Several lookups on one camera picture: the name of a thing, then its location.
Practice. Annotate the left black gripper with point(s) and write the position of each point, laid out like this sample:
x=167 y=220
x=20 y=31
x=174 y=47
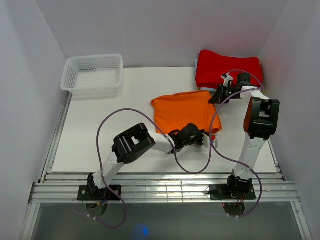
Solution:
x=200 y=132

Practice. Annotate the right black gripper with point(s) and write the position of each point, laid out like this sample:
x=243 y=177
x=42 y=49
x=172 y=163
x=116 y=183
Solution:
x=218 y=97

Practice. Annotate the orange trousers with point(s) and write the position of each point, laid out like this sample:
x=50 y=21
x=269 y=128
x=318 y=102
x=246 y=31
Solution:
x=176 y=111

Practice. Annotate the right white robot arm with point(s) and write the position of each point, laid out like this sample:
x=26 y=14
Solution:
x=260 y=122

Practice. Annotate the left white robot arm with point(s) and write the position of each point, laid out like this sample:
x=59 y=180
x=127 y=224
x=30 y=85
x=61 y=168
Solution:
x=133 y=143

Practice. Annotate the white plastic basket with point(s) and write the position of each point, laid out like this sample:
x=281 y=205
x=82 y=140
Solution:
x=93 y=75

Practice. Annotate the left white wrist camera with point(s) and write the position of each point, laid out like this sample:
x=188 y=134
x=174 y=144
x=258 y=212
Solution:
x=210 y=141

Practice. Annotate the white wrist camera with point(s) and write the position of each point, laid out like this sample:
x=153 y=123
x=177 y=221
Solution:
x=227 y=79
x=210 y=141

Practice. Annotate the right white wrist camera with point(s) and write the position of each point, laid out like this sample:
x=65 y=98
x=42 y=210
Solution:
x=227 y=79

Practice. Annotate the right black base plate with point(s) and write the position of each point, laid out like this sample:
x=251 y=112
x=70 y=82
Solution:
x=222 y=192

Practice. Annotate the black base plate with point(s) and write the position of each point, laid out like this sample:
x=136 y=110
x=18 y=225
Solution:
x=222 y=192
x=85 y=194

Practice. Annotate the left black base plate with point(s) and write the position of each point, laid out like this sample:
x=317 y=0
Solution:
x=85 y=194

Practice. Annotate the aluminium rail frame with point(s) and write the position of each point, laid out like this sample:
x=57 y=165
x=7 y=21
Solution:
x=59 y=185

